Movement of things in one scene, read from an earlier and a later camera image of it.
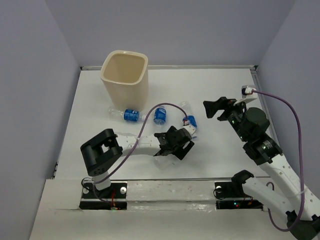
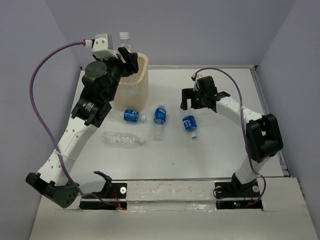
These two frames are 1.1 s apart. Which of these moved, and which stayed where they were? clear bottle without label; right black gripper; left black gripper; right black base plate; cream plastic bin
Moved: right black gripper; clear bottle without label; left black gripper
Stayed: cream plastic bin; right black base plate
